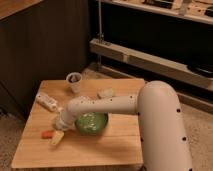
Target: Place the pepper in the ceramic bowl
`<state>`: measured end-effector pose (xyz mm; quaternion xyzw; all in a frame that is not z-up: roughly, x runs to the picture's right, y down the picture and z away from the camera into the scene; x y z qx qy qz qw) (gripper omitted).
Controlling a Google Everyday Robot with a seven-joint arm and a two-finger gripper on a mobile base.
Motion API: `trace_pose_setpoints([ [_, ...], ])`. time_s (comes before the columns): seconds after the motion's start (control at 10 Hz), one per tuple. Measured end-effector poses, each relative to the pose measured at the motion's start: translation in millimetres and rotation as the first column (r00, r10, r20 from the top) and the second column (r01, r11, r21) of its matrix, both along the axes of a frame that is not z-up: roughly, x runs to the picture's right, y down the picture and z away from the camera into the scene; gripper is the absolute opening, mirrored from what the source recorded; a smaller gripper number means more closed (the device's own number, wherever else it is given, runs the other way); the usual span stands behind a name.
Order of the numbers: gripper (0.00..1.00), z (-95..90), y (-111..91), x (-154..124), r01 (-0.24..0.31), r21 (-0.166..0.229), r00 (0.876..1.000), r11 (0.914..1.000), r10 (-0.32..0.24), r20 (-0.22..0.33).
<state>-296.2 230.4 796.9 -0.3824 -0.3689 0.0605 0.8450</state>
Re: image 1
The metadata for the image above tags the white plastic bottle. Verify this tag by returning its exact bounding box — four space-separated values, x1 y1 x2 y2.
36 92 62 113

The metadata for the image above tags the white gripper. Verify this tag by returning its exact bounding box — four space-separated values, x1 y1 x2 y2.
51 113 73 145

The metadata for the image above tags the orange red pepper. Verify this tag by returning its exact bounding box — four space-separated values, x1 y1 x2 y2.
41 130 54 139

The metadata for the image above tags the green ceramic bowl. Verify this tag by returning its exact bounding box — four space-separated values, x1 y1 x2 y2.
75 112 108 135

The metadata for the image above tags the beige sponge block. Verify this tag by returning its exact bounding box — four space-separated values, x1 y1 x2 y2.
97 88 115 99

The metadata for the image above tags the clear plastic cup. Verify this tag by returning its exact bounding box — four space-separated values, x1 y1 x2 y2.
66 72 82 93

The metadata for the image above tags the dark wooden cabinet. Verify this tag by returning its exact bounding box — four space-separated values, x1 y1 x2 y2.
0 0 90 117

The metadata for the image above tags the metal storage shelf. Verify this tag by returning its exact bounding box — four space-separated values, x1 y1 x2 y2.
90 0 213 95

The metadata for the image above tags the wooden table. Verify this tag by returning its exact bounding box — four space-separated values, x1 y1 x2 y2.
11 79 144 169

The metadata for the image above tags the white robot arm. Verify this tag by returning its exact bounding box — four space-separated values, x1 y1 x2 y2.
54 81 193 171

